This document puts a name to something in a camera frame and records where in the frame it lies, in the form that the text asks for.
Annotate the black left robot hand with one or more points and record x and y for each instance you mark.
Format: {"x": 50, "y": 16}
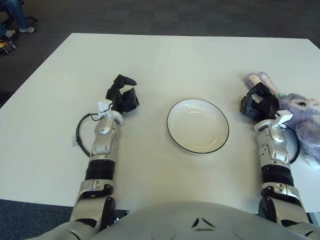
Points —
{"x": 116, "y": 96}

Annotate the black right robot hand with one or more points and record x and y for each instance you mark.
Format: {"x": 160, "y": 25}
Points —
{"x": 265, "y": 105}

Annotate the purple plush bunny doll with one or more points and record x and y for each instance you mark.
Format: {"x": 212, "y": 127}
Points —
{"x": 305, "y": 117}

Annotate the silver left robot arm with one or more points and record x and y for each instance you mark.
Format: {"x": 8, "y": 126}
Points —
{"x": 103, "y": 140}

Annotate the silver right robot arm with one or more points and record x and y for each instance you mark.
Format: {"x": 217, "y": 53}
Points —
{"x": 272, "y": 147}

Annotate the white plate with black rim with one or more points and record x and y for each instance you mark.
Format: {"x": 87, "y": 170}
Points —
{"x": 197, "y": 127}

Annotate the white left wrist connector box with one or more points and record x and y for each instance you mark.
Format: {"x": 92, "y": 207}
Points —
{"x": 103, "y": 106}

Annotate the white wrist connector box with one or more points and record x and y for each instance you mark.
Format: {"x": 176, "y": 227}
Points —
{"x": 103, "y": 106}
{"x": 285, "y": 117}

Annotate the white right wrist connector box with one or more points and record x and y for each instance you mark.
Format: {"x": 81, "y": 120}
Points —
{"x": 285, "y": 117}

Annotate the white sneaker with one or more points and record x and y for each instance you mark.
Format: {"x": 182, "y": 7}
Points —
{"x": 27, "y": 30}

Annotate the person leg in jeans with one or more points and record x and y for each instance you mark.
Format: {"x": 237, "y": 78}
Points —
{"x": 17, "y": 12}

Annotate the grey robot torso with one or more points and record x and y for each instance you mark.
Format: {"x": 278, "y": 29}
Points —
{"x": 175, "y": 222}

